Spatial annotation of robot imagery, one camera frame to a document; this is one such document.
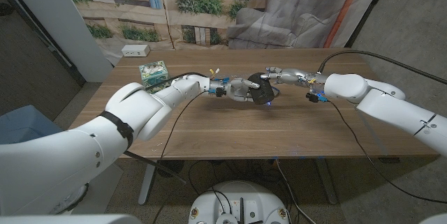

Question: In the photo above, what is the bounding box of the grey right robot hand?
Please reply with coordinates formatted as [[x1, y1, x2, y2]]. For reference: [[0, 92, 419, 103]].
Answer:
[[260, 66, 328, 89]]

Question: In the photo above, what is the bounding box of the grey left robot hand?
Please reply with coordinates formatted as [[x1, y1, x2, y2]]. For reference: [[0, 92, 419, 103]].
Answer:
[[216, 77, 261, 103]]

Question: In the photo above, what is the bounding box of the black cylindrical speaker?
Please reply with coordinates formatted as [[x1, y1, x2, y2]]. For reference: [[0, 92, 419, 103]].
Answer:
[[247, 72, 276, 105]]

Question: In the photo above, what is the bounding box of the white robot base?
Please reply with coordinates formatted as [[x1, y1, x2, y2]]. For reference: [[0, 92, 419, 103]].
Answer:
[[188, 181, 290, 224]]

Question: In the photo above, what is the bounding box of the green patterned tissue box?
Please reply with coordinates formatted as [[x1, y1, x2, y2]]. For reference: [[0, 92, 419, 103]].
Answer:
[[138, 60, 170, 94]]

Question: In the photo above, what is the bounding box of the printed building backdrop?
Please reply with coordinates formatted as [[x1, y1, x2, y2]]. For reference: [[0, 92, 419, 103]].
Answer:
[[57, 0, 390, 66]]

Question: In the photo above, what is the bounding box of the black round floor object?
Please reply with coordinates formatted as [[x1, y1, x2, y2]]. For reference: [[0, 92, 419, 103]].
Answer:
[[156, 160, 185, 178]]

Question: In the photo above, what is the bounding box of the white power strip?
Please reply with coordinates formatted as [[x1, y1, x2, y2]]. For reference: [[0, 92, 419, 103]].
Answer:
[[121, 44, 151, 58]]

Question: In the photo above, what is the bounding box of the grey table leg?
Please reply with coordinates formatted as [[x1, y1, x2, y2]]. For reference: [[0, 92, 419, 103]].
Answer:
[[316, 157, 339, 206]]

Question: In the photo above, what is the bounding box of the white table leg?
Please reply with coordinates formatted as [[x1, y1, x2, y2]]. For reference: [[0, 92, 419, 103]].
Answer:
[[138, 163, 158, 206]]

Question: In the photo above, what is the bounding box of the white pillar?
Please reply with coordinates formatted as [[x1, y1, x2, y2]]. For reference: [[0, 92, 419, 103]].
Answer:
[[1, 0, 115, 84]]

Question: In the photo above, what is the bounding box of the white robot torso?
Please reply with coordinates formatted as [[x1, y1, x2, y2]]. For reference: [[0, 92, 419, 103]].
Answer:
[[0, 213, 142, 224]]

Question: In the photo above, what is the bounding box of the blue bin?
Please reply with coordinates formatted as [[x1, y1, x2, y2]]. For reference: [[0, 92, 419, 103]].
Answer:
[[0, 104, 67, 147]]

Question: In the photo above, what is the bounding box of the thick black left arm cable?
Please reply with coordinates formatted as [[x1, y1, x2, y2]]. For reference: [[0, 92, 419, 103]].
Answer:
[[124, 72, 209, 185]]

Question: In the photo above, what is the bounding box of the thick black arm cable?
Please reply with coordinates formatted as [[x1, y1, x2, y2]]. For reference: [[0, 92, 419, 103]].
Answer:
[[124, 72, 209, 185], [316, 50, 447, 85]]

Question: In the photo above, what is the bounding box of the thin black left wrist cable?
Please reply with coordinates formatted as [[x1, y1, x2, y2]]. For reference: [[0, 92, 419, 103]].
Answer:
[[159, 87, 226, 162]]

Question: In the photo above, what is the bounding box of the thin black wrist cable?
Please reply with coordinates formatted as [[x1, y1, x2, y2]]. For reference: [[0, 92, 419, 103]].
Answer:
[[159, 87, 226, 162], [306, 92, 447, 204]]

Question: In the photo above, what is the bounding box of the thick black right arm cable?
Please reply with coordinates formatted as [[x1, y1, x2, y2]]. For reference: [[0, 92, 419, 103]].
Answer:
[[316, 50, 447, 85]]

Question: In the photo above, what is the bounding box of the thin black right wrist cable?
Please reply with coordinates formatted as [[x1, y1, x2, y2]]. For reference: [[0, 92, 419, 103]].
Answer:
[[306, 92, 447, 204]]

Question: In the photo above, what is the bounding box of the grey floor cable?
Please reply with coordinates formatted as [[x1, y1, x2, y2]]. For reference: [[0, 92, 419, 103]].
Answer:
[[275, 159, 317, 224]]

